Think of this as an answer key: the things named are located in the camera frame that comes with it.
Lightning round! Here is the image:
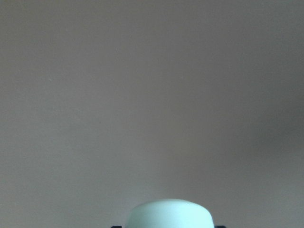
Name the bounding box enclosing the green plastic cup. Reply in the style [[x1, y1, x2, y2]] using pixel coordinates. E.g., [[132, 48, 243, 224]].
[[125, 199, 214, 228]]

